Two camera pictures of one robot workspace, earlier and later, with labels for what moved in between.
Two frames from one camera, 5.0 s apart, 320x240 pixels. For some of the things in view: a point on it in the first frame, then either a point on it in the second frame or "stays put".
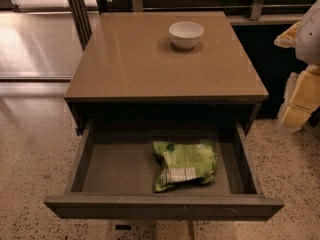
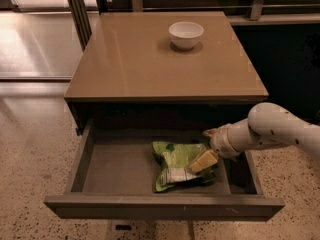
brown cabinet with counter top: [165, 67] stays put
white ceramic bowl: [185, 35] stays put
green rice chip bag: [183, 162] stays put
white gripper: [309, 39] → [219, 142]
